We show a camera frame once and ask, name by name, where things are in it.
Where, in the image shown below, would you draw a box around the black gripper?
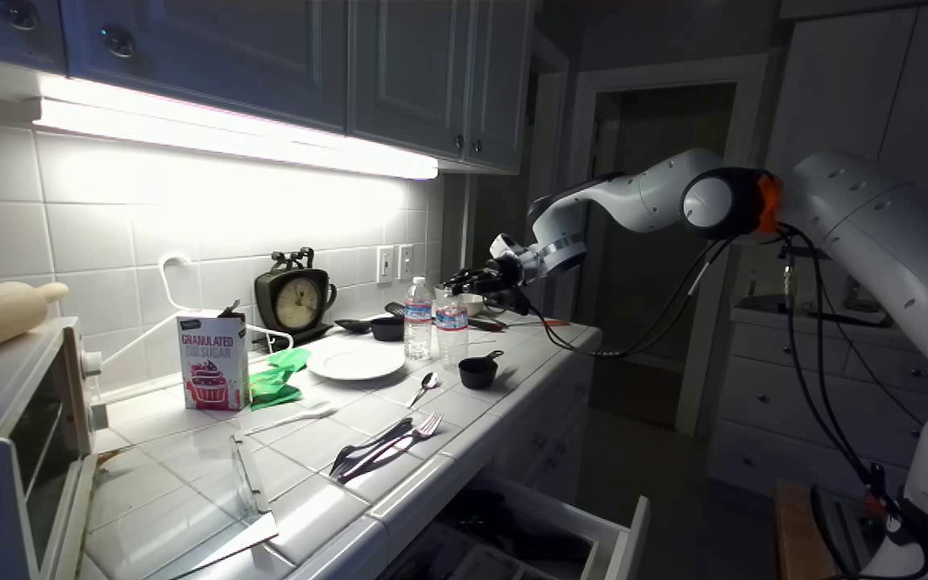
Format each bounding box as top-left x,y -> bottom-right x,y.
444,256 -> 532,316

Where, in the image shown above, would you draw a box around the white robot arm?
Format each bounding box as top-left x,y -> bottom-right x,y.
447,149 -> 928,526

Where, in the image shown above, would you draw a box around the small black cup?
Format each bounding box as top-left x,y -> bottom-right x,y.
456,350 -> 499,388

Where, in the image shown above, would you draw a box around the black measuring cup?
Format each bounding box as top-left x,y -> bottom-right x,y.
336,316 -> 406,340

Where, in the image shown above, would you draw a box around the silver spoon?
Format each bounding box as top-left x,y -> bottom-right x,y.
406,369 -> 442,408

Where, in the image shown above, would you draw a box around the white round plate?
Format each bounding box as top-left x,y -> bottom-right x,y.
306,337 -> 406,383

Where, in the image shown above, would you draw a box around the blue upper cabinets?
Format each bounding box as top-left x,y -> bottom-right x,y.
0,0 -> 532,173

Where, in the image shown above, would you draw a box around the black vintage clock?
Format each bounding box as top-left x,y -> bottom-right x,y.
253,247 -> 338,343

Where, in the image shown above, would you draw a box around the white open cutlery drawer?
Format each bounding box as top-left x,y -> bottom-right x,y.
380,473 -> 652,580

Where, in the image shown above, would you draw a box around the green cloth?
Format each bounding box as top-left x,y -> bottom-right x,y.
248,348 -> 306,408

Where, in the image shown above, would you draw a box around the metal tongs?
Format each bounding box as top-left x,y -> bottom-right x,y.
168,398 -> 341,580

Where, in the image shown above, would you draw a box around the pink white carton box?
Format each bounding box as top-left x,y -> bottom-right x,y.
176,311 -> 248,413

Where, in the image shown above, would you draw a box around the white dresser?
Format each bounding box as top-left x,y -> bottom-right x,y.
708,310 -> 928,495

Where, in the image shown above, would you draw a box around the under cabinet light bar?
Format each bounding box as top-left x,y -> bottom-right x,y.
28,74 -> 437,180

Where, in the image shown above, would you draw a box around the white toaster oven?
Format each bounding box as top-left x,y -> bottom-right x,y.
0,319 -> 95,580

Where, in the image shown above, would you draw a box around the white wall outlet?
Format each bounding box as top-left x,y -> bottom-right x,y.
374,246 -> 395,286

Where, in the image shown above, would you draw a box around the black handled cutlery pair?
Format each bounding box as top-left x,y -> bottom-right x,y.
327,414 -> 437,482

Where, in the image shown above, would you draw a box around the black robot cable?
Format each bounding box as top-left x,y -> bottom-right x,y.
532,221 -> 928,580

